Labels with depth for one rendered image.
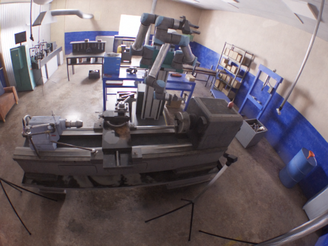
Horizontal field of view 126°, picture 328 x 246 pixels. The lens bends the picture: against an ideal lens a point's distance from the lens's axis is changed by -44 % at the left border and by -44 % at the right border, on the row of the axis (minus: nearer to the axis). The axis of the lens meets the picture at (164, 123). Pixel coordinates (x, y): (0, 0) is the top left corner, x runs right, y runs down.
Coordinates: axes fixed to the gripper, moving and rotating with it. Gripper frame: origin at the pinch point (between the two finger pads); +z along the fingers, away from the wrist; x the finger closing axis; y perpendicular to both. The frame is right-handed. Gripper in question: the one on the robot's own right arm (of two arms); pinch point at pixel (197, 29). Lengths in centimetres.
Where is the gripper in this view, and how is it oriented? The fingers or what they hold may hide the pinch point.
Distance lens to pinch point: 129.3
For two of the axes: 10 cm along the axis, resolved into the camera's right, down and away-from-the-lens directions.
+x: 0.6, 9.9, -1.3
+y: -3.2, 1.5, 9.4
